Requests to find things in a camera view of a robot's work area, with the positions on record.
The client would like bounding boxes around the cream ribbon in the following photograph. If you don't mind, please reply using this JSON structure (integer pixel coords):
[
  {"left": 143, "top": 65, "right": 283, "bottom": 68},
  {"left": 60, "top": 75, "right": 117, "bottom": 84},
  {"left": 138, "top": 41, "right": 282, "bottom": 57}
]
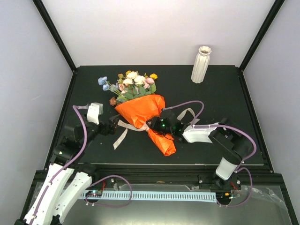
[{"left": 113, "top": 106, "right": 204, "bottom": 149}]

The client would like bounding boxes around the orange wrapping paper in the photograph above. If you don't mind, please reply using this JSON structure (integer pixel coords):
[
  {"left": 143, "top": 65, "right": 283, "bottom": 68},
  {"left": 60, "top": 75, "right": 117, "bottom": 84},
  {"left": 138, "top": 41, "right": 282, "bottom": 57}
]
[{"left": 115, "top": 94, "right": 176, "bottom": 156}]

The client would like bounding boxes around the artificial flower bunch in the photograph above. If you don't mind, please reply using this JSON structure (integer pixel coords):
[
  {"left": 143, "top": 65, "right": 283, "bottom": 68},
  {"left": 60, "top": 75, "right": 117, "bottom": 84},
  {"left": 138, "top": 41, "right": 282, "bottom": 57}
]
[{"left": 98, "top": 70, "right": 158, "bottom": 106}]

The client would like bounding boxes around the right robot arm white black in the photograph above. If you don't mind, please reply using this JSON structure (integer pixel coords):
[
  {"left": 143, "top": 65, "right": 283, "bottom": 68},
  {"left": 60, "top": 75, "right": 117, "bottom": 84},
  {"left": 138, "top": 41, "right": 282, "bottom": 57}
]
[{"left": 146, "top": 110, "right": 257, "bottom": 189}]

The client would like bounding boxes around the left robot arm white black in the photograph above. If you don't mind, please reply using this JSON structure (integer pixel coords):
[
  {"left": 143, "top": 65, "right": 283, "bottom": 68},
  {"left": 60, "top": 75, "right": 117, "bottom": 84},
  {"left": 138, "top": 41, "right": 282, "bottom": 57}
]
[{"left": 15, "top": 115, "right": 120, "bottom": 225}]

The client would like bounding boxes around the white ribbed vase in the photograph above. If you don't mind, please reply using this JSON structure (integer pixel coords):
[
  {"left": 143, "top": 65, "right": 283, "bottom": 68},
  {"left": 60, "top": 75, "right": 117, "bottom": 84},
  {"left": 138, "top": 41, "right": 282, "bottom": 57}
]
[{"left": 191, "top": 46, "right": 211, "bottom": 83}]

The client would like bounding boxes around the left circuit board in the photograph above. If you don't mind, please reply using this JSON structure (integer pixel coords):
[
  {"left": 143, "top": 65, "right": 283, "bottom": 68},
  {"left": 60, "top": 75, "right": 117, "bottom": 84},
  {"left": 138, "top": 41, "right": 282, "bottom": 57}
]
[{"left": 85, "top": 190, "right": 102, "bottom": 198}]

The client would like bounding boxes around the circuit board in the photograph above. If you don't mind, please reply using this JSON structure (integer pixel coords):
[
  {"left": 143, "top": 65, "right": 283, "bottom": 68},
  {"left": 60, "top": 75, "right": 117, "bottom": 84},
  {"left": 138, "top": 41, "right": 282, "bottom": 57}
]
[
  {"left": 85, "top": 190, "right": 102, "bottom": 198},
  {"left": 220, "top": 192, "right": 240, "bottom": 200}
]

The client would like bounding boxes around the right circuit board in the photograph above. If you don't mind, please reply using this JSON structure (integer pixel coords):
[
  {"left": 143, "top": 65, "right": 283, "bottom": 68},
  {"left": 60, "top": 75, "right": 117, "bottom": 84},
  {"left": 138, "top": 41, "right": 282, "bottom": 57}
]
[{"left": 220, "top": 192, "right": 240, "bottom": 200}]

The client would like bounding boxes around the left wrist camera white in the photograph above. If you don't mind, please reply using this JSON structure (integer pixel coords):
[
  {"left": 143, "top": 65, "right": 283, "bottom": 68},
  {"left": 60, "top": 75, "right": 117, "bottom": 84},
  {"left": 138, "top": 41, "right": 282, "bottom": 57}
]
[{"left": 87, "top": 103, "right": 104, "bottom": 125}]

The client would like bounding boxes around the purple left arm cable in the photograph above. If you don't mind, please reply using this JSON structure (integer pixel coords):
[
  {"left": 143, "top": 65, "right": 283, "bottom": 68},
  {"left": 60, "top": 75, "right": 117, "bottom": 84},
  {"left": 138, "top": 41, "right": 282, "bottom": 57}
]
[{"left": 28, "top": 105, "right": 89, "bottom": 225}]

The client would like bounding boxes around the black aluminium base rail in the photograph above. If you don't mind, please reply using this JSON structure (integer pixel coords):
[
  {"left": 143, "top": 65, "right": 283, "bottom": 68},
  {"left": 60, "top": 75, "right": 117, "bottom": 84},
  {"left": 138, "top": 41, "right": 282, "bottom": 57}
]
[{"left": 75, "top": 163, "right": 285, "bottom": 190}]

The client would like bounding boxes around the light blue cable duct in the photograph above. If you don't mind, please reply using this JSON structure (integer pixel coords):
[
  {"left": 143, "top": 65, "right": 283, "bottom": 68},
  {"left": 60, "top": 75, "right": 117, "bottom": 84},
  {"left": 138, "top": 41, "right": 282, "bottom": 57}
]
[{"left": 80, "top": 190, "right": 217, "bottom": 203}]

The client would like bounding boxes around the left black frame post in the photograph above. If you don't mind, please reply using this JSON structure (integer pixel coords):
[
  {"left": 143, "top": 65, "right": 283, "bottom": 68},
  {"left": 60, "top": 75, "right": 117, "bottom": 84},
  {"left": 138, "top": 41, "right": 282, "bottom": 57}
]
[{"left": 33, "top": 0, "right": 77, "bottom": 72}]

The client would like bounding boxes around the black frame post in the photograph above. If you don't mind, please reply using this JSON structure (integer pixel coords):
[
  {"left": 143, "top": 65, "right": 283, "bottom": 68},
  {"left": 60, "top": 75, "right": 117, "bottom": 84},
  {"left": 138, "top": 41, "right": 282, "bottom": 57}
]
[
  {"left": 239, "top": 0, "right": 285, "bottom": 72},
  {"left": 33, "top": 0, "right": 77, "bottom": 72}
]

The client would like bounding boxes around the right black frame post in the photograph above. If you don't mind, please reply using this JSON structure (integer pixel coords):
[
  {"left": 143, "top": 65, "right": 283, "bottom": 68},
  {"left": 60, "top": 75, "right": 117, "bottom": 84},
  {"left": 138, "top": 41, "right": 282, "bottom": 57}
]
[{"left": 239, "top": 0, "right": 285, "bottom": 72}]

